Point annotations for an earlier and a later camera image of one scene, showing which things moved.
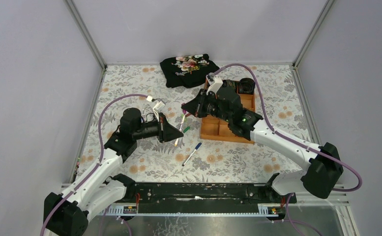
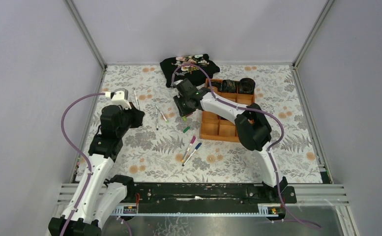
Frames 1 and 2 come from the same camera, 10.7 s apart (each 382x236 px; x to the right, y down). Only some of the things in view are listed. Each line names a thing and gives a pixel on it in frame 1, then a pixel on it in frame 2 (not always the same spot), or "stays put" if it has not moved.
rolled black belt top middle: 227,83 stays put
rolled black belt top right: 246,86 stays put
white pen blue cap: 198,146 stays put
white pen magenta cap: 183,120 → 188,149
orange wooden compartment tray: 214,128 stays put
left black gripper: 161,127 → 137,118
